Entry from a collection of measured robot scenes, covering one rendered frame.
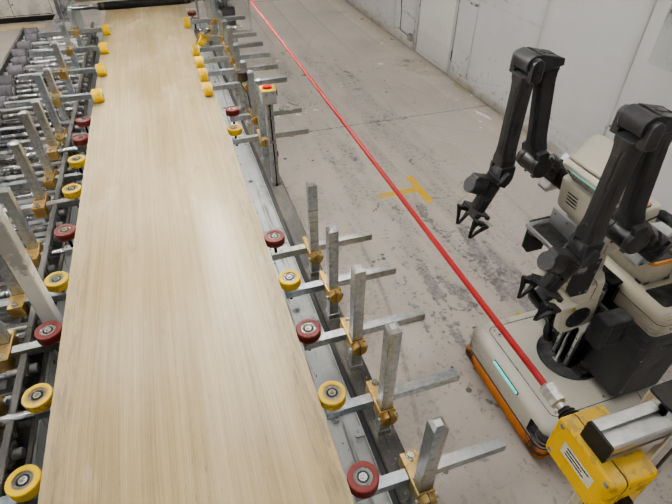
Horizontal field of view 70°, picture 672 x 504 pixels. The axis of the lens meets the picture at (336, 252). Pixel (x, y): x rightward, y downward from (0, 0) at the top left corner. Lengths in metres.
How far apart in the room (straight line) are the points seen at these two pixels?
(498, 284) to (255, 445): 2.15
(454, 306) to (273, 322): 1.57
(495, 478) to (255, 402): 1.30
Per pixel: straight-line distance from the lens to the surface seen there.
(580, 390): 2.42
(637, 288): 2.14
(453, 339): 2.78
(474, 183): 1.73
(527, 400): 2.32
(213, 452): 1.37
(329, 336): 1.62
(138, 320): 1.72
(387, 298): 2.93
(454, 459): 1.43
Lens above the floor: 2.09
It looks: 40 degrees down
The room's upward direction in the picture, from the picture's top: straight up
